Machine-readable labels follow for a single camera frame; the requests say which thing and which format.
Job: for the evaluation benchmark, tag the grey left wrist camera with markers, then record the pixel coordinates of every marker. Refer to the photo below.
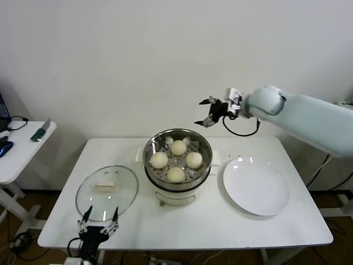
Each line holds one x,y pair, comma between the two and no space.
74,260

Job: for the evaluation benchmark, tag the white shelf board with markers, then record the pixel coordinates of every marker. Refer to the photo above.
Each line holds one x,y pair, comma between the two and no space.
344,102

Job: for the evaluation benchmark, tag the blue computer mouse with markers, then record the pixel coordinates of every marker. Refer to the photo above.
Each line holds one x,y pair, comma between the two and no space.
5,147

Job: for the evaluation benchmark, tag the small white object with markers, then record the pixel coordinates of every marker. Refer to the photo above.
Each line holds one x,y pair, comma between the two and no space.
4,134

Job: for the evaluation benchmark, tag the white side table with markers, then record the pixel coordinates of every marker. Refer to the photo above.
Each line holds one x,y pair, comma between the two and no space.
24,149

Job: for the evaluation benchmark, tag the white stand base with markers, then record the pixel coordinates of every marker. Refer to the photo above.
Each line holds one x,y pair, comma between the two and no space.
336,212

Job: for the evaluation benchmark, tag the white steamed baozi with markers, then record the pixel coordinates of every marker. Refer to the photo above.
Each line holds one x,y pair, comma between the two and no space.
194,160
178,147
176,174
159,160

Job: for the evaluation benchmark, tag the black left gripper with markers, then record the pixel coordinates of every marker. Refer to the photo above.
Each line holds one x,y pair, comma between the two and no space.
92,236

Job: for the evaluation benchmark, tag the white power strip under table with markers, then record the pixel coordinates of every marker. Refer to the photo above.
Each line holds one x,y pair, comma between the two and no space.
155,260

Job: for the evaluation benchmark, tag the white electric cooker base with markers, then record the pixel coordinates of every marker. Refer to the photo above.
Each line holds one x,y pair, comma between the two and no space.
176,197

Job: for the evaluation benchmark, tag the stainless steel steamer basket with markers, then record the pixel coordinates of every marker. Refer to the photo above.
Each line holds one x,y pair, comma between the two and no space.
205,149

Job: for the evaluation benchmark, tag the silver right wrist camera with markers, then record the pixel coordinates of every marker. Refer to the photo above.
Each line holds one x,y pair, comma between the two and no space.
234,98

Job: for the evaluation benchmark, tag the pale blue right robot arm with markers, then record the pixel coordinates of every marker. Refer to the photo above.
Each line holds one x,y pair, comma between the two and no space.
303,118

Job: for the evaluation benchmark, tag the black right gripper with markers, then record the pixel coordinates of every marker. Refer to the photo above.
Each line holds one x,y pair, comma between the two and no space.
219,110

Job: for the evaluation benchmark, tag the white round plate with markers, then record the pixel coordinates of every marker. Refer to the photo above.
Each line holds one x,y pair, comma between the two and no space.
253,185

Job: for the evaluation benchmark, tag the black laptop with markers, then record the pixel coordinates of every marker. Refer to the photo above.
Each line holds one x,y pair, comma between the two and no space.
3,110

